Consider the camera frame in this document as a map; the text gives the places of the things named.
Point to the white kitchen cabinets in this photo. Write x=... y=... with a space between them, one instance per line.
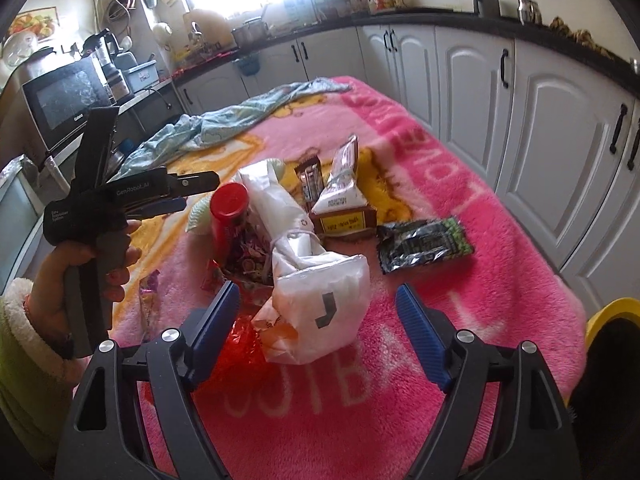
x=550 y=135

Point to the light blue cloth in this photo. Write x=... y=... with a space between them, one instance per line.
x=225 y=120

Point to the white round jar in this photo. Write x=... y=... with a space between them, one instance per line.
x=162 y=35

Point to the steel cooking pot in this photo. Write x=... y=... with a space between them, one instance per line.
x=250 y=32

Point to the black microwave oven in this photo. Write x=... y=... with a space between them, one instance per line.
x=65 y=100

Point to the black green snack packet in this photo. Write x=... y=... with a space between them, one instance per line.
x=420 y=245

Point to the yellow bin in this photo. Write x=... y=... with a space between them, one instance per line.
x=607 y=310

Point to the grey plastic basket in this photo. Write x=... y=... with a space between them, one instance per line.
x=142 y=75

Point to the brown box yellow label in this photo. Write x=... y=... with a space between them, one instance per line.
x=345 y=222

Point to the white plastic bag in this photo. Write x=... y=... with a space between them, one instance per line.
x=320 y=285

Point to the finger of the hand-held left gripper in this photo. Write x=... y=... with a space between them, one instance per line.
x=200 y=181
x=167 y=206

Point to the pale green ribbed wrapper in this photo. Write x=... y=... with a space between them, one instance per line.
x=275 y=167
x=200 y=215

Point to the red-lid snack can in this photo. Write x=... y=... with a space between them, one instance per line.
x=229 y=202

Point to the purple foil wrapper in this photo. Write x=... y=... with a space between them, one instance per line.
x=150 y=292

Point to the dark blender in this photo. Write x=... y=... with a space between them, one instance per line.
x=112 y=70

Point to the red cellophane wrapper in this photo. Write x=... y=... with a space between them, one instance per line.
x=245 y=340

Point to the person's left forearm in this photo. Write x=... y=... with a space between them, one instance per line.
x=25 y=385

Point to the brown snack bar wrapper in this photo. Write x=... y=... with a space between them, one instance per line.
x=310 y=180

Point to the fruit wall poster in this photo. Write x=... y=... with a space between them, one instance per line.
x=30 y=25

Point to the black kettle pot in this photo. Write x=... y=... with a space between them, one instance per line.
x=487 y=5

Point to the counter shelf with jars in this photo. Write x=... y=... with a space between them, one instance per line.
x=320 y=5

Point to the cream round container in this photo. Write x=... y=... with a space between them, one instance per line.
x=205 y=22

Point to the grey glass-door appliance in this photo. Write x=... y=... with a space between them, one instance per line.
x=17 y=220

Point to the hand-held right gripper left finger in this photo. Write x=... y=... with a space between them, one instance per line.
x=217 y=330

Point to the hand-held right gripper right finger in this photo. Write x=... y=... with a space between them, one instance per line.
x=422 y=340

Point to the brown dried roots pile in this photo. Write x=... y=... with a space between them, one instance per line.
x=580 y=35

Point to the white brown snack packet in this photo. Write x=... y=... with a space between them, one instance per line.
x=340 y=185

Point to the person's left hand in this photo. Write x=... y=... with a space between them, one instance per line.
x=50 y=285

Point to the pink printed blanket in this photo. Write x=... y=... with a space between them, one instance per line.
x=450 y=260

